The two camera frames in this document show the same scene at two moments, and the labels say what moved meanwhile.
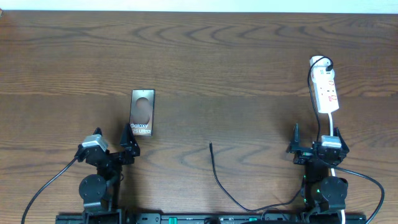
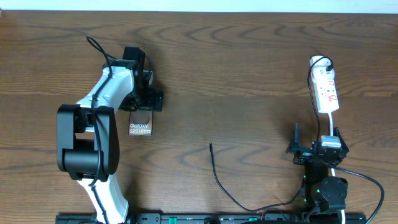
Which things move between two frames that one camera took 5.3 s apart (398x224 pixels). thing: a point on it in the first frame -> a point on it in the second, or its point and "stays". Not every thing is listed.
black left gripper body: [122, 161] -> [145, 98]
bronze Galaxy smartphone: [142, 114] stays
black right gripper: [304, 154] stays
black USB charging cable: [329, 68] stays
